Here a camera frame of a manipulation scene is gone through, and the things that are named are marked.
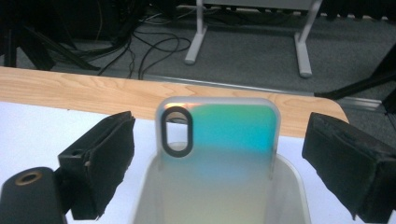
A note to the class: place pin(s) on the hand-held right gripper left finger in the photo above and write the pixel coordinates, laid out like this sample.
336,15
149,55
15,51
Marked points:
102,155

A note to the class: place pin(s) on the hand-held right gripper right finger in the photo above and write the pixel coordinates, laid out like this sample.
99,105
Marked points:
351,161

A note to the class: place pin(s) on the white storage box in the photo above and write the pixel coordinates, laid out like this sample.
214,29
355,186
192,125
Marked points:
292,199

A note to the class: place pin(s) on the iridescent phone case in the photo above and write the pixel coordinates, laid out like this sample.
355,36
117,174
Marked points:
230,137

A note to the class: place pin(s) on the white table mat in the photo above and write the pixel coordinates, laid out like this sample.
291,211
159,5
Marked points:
31,140

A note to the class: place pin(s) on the black tripod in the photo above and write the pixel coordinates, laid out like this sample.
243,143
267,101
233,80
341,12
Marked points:
358,85
40,54

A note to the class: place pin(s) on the white metal stand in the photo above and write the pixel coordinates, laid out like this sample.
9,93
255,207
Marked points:
195,40

